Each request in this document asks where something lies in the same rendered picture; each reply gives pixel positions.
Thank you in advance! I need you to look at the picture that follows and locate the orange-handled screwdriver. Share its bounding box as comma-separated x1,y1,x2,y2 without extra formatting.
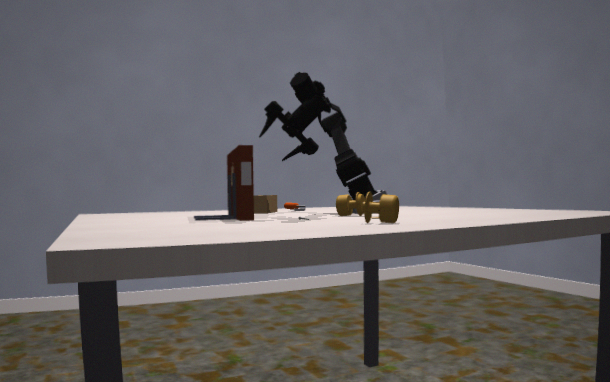
284,203,306,209

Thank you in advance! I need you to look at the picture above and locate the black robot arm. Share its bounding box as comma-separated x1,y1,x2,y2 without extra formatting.
290,72,378,201

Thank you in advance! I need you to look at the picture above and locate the reddish-brown wooden door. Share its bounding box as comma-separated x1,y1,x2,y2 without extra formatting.
227,145,254,221

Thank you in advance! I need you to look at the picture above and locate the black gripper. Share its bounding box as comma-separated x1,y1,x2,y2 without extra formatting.
259,101,319,161

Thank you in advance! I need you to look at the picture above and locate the tan cardboard box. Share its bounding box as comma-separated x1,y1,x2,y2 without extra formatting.
254,195,277,213

